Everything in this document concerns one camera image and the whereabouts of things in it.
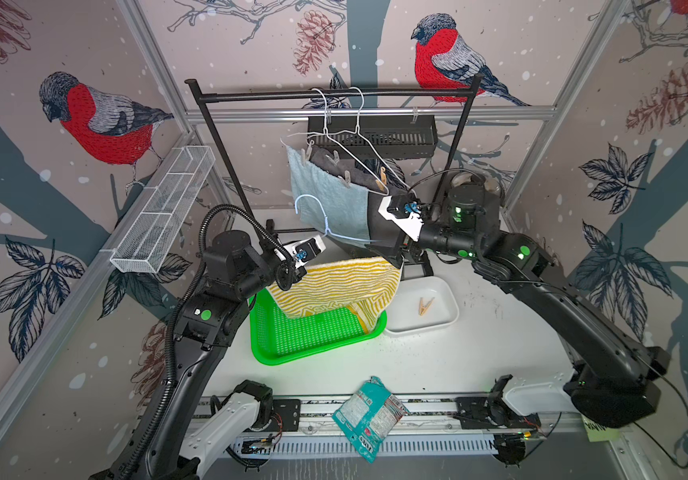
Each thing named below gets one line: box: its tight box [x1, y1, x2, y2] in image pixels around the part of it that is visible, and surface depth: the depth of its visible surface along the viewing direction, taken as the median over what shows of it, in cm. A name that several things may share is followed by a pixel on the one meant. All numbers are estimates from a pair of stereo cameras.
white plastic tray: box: [385, 278, 427, 335], surface depth 95 cm
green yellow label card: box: [581, 414, 621, 442], surface depth 71 cm
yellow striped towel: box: [266, 256, 403, 334], surface depth 77 cm
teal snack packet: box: [332, 376, 410, 463], surface depth 73 cm
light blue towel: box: [286, 145, 371, 245], surface depth 85 cm
